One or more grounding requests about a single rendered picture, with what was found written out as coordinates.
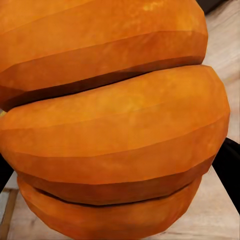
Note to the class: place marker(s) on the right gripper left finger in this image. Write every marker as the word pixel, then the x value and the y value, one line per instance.
pixel 6 172

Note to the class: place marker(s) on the pumpkin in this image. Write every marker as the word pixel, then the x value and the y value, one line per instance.
pixel 109 118

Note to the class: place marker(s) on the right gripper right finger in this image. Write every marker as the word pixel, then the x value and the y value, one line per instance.
pixel 227 167

